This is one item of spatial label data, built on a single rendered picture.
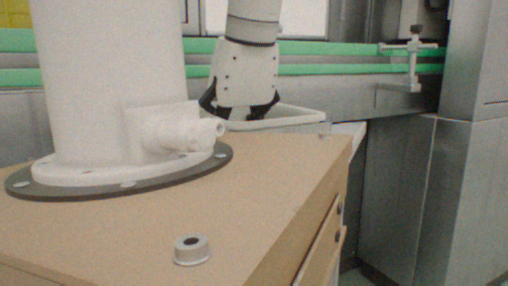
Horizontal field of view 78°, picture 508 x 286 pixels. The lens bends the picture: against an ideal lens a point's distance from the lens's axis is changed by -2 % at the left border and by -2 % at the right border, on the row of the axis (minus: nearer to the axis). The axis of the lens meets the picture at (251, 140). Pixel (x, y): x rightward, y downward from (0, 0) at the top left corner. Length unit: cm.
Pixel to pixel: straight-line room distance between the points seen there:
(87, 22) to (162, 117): 7
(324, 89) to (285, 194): 70
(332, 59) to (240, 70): 46
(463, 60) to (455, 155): 28
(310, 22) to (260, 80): 59
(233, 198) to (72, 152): 11
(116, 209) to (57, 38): 11
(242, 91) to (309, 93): 36
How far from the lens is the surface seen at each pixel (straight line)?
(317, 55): 86
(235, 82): 47
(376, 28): 130
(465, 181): 115
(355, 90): 93
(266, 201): 15
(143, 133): 20
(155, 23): 22
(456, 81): 112
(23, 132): 56
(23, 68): 57
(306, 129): 47
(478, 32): 110
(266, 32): 46
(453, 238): 122
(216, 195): 17
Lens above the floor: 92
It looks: 14 degrees down
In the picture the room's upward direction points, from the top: straight up
